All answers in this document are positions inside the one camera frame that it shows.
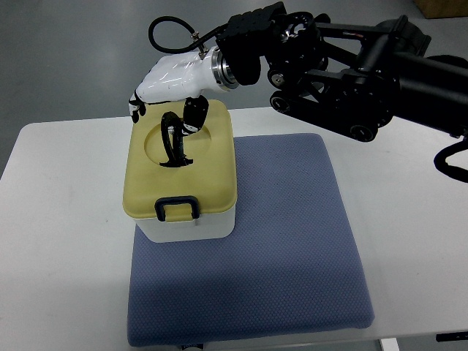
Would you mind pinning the cardboard box corner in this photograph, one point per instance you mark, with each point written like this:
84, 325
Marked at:
436, 9

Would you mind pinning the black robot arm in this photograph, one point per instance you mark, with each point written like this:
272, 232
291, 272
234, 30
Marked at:
351, 80

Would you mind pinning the black table control panel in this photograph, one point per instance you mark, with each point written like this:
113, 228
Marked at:
449, 337

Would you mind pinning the white storage box base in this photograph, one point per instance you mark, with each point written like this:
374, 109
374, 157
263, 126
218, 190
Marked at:
207, 226

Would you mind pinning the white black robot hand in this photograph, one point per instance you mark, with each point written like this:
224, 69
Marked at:
184, 77

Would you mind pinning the blue textured mat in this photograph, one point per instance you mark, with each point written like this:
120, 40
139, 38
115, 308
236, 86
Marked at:
290, 265

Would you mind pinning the yellow storage box lid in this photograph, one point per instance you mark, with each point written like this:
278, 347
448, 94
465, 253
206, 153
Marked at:
171, 176

